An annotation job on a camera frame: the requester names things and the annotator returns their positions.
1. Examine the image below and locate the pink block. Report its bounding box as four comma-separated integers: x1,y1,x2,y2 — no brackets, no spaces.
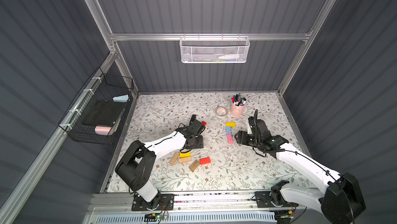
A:
226,134,234,144

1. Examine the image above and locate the light blue block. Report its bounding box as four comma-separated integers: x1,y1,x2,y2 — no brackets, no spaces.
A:
226,126,232,135

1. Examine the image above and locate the yellow block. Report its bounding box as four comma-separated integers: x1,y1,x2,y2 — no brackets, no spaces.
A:
179,152,191,158
226,122,236,127

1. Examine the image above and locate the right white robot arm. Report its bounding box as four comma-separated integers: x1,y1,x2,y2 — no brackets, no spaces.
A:
235,117,366,224

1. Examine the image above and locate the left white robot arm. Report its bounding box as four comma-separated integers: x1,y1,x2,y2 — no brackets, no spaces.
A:
115,114,206,209

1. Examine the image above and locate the black stapler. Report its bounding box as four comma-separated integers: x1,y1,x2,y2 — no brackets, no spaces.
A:
189,114,196,126

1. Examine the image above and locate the pink pen cup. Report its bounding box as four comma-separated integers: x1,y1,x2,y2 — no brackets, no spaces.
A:
230,103,245,117

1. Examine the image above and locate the wooden block middle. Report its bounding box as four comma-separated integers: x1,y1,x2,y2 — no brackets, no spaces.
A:
178,156,192,164

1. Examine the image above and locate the wooden block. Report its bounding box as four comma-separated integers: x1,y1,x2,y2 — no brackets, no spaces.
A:
189,160,201,172
178,156,192,164
170,152,180,165

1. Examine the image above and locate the red block lower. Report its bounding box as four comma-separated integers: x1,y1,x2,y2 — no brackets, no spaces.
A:
199,157,211,165

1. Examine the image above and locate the wooden block left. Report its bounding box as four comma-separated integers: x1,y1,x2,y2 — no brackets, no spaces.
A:
170,152,180,165

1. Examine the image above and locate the wooden block right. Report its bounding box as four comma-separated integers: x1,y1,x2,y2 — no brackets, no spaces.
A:
189,160,201,172

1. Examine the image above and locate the small glass dish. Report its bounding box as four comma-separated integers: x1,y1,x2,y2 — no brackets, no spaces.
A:
215,106,228,118

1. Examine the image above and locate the light blue box in basket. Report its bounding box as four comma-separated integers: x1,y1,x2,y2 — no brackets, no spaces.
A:
113,94,129,103

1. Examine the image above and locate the white bottle in basket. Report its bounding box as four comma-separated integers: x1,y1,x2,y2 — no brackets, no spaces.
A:
218,54,240,61

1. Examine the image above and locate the black notebook in basket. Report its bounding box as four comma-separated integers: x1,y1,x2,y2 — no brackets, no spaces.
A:
82,101,125,126

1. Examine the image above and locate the pink eraser in basket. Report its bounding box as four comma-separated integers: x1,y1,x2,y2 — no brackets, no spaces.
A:
95,126,112,136

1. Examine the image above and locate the white wire mesh basket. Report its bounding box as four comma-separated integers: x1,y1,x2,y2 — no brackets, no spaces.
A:
179,36,250,64

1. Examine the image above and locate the black wire wall basket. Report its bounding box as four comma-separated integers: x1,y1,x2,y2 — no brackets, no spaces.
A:
59,68,134,145

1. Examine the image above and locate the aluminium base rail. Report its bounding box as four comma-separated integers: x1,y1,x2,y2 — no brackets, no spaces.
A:
83,189,303,224

